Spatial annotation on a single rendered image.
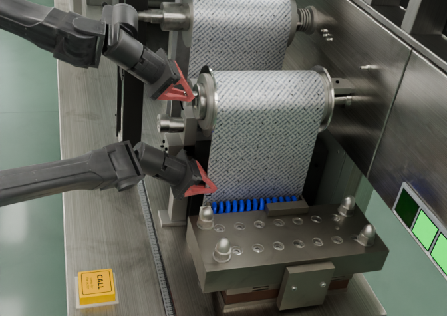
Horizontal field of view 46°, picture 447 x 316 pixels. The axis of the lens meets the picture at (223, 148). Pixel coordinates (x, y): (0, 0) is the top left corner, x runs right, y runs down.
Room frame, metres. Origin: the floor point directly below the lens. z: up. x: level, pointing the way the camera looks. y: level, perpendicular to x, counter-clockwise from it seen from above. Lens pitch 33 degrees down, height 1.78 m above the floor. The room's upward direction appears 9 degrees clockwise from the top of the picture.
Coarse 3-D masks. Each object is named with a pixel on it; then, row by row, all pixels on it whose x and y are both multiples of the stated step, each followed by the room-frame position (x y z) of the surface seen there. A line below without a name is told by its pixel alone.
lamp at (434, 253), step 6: (438, 240) 0.70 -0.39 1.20; (444, 240) 0.69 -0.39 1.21; (438, 246) 0.70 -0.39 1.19; (444, 246) 0.69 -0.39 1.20; (432, 252) 0.70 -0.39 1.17; (438, 252) 0.69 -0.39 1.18; (444, 252) 0.68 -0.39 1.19; (438, 258) 0.69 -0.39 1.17; (444, 258) 0.68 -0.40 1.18; (444, 264) 0.67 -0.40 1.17; (444, 270) 0.67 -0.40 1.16
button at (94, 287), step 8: (80, 272) 0.75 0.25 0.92; (88, 272) 0.76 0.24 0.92; (96, 272) 0.76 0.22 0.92; (104, 272) 0.76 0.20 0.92; (80, 280) 0.73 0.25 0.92; (88, 280) 0.74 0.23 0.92; (96, 280) 0.74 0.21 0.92; (104, 280) 0.74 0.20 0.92; (112, 280) 0.75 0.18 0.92; (80, 288) 0.71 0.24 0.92; (88, 288) 0.72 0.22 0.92; (96, 288) 0.72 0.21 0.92; (104, 288) 0.72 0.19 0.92; (112, 288) 0.73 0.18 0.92; (80, 296) 0.69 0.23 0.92; (88, 296) 0.70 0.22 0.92; (96, 296) 0.70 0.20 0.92; (104, 296) 0.71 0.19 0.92; (112, 296) 0.71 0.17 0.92; (80, 304) 0.69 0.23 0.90
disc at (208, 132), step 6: (204, 66) 1.00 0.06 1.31; (204, 72) 0.99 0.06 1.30; (210, 72) 0.95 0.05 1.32; (210, 78) 0.95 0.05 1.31; (216, 90) 0.92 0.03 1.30; (216, 96) 0.91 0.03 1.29; (216, 102) 0.90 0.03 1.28; (216, 108) 0.90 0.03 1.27; (216, 114) 0.90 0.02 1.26; (210, 126) 0.91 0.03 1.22; (204, 132) 0.94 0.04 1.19; (210, 132) 0.91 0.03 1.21
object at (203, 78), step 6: (198, 78) 1.00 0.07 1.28; (204, 78) 0.96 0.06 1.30; (204, 84) 0.96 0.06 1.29; (210, 84) 0.94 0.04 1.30; (324, 84) 1.02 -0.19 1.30; (210, 90) 0.93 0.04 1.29; (324, 90) 1.01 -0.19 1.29; (210, 96) 0.92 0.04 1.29; (210, 102) 0.92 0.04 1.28; (210, 108) 0.91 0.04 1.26; (324, 108) 1.00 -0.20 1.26; (210, 114) 0.91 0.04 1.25; (324, 114) 1.00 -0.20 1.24; (198, 120) 0.97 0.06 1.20; (204, 120) 0.93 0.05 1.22; (210, 120) 0.91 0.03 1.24; (204, 126) 0.93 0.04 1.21
